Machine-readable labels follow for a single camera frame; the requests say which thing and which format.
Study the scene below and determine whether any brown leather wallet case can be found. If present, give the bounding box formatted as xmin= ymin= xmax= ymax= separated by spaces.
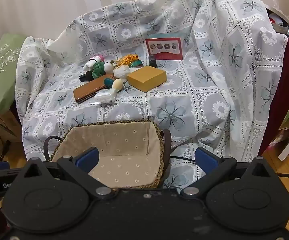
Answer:
xmin=73 ymin=76 xmax=116 ymax=104

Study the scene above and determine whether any yellow tassel ornament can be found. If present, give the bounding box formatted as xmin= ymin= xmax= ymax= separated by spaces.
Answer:
xmin=116 ymin=53 xmax=138 ymax=67

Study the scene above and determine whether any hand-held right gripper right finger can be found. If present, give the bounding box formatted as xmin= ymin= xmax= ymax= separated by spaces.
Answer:
xmin=181 ymin=147 xmax=275 ymax=197

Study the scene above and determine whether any white fluffy plush toy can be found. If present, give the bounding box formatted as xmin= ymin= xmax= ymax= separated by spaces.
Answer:
xmin=113 ymin=65 xmax=131 ymax=80

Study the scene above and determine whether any black cosmetic bottle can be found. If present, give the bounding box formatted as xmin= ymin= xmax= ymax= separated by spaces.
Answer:
xmin=79 ymin=71 xmax=94 ymax=82

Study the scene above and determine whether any white egg-shaped object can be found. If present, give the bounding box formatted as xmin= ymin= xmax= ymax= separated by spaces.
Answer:
xmin=103 ymin=77 xmax=123 ymax=92

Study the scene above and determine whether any red and teal box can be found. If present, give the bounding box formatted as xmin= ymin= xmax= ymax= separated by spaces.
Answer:
xmin=145 ymin=33 xmax=188 ymax=61

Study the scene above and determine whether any woven basket with fabric lining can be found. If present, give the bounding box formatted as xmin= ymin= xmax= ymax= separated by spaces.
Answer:
xmin=44 ymin=121 xmax=172 ymax=190

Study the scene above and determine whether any clear plastic packet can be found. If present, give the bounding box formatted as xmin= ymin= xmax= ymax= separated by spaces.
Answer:
xmin=94 ymin=90 xmax=117 ymax=104

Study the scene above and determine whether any white floral lace cloth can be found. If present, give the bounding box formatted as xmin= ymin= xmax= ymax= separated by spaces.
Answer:
xmin=16 ymin=0 xmax=289 ymax=190

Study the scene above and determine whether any green and white plush toy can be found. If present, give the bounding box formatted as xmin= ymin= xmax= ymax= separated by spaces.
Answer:
xmin=92 ymin=60 xmax=115 ymax=78

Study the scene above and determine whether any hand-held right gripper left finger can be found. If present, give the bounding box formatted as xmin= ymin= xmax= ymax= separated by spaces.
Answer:
xmin=24 ymin=147 xmax=115 ymax=197

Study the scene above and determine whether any dark red cloth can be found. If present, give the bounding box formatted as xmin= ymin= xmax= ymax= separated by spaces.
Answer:
xmin=258 ymin=37 xmax=289 ymax=157

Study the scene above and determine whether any green printed pillow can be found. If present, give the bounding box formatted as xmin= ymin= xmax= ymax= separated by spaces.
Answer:
xmin=0 ymin=33 xmax=33 ymax=112

